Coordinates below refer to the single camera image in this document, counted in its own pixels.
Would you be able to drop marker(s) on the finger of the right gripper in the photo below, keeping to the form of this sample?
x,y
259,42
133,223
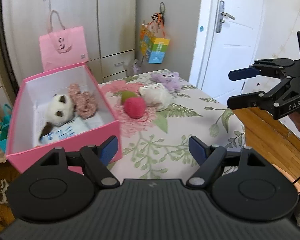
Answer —
x,y
276,68
257,97

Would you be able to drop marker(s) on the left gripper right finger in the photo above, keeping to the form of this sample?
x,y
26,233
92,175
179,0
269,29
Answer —
x,y
209,159

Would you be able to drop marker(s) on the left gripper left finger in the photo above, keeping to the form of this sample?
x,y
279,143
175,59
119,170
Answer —
x,y
95,160

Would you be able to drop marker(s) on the pink floral scrunchie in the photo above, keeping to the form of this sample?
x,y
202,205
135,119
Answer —
x,y
85,103

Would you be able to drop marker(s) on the white brown plush cat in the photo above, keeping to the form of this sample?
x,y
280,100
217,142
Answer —
x,y
60,110

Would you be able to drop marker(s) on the pink fuzzy strawberry plush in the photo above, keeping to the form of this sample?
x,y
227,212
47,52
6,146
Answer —
x,y
134,107

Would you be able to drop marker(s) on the green sponge egg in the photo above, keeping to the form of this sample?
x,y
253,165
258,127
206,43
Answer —
x,y
126,94

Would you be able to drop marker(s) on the purple plush doll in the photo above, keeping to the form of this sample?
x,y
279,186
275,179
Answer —
x,y
169,80

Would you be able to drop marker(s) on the floral tablecloth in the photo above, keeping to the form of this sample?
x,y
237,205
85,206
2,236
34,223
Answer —
x,y
156,147

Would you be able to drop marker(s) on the pink storage box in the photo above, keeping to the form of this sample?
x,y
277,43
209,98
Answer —
x,y
24,146

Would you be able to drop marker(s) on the white door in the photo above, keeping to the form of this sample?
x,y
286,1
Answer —
x,y
216,54

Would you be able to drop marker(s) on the teal plastic bag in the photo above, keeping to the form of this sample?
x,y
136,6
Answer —
x,y
4,126

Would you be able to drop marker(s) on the pair of shoes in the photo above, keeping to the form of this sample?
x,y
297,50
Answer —
x,y
3,188

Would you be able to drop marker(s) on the pink tote bag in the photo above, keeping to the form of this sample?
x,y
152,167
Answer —
x,y
64,47

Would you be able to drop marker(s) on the colourful paper gift bag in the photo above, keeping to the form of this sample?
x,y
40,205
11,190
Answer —
x,y
153,43

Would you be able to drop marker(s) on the grey wardrobe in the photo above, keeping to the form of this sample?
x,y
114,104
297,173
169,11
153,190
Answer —
x,y
111,29

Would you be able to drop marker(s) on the silver door handle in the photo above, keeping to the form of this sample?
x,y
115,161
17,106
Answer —
x,y
221,15

